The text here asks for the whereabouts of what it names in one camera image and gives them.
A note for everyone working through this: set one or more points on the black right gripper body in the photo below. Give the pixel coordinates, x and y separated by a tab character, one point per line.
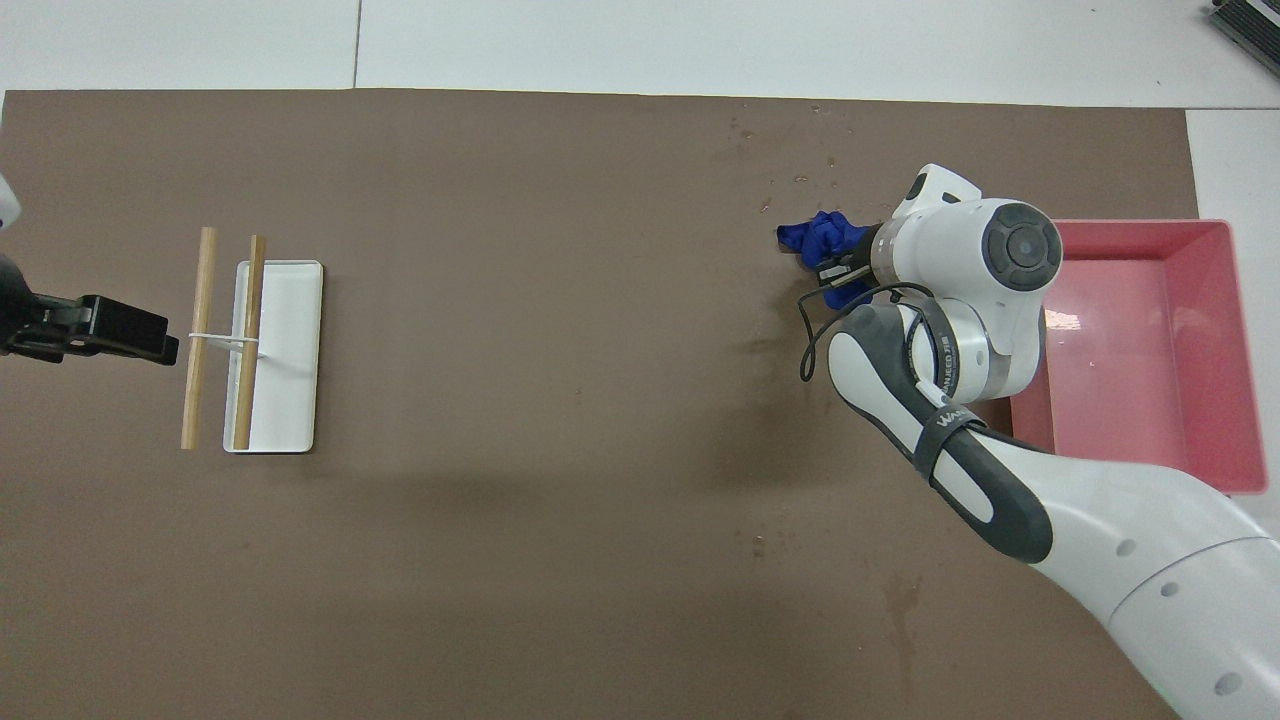
873	260

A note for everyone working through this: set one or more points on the white rack base tray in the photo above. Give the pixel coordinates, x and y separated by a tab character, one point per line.
290	400

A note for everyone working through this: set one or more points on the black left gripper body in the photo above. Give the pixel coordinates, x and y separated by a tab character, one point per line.
15	300

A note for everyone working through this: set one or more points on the blue towel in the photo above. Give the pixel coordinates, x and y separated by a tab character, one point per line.
825	235

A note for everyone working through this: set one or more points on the brown table mat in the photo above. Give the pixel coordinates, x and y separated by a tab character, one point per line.
550	500

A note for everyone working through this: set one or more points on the pink plastic bin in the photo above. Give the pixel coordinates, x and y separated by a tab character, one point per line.
1150	350

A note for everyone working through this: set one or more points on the dark ribbed device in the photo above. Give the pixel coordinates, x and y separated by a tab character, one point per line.
1255	15

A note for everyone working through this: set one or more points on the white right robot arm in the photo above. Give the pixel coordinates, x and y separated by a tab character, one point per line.
1150	540

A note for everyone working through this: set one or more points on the white rack bracket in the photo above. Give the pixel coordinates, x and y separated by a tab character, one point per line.
220	338

